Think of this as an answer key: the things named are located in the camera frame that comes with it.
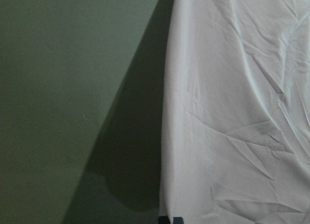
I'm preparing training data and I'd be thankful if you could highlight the pink Snoopy t-shirt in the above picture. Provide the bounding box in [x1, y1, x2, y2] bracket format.
[159, 0, 310, 224]

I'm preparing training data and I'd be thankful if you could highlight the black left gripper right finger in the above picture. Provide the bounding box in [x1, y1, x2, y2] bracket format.
[173, 217, 183, 224]

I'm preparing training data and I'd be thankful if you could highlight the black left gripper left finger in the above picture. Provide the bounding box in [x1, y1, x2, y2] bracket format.
[158, 216, 170, 224]

